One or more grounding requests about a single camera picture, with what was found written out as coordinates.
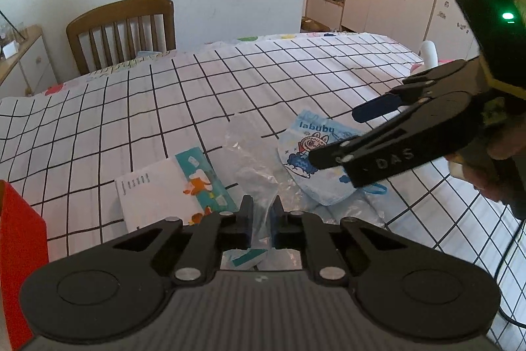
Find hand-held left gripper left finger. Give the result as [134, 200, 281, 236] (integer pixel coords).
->
[115, 195, 254, 287]

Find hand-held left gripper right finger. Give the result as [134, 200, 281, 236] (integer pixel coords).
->
[269, 195, 405, 288]

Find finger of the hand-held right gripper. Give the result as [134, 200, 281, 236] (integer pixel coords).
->
[309, 120, 412, 171]
[352, 58, 484, 124]

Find labubu diaper pack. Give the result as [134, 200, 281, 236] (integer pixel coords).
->
[277, 109, 389, 207]

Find clear plastic wrapper bag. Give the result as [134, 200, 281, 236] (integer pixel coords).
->
[222, 113, 387, 253]

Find person's right hand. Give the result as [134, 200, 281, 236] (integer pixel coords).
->
[448, 121, 526, 204]

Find torn white teal packet piece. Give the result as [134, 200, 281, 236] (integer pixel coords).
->
[222, 247, 270, 269]

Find white and pink plush toy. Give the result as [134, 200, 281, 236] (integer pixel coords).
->
[411, 40, 453, 75]

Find white packet with teal print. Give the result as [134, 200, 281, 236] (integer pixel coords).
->
[114, 146, 239, 234]

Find tall white cupboard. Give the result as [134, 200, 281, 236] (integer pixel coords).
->
[341, 0, 441, 44]

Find low white cabinet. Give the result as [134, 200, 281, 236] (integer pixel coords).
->
[304, 0, 346, 32]

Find red box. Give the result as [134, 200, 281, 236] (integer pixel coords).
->
[0, 179, 50, 350]

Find wooden chair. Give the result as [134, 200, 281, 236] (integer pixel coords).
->
[66, 0, 177, 75]

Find wooden cabinet with white drawers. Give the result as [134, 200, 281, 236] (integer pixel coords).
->
[0, 24, 58, 99]

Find black cable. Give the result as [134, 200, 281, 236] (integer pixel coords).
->
[495, 211, 526, 331]

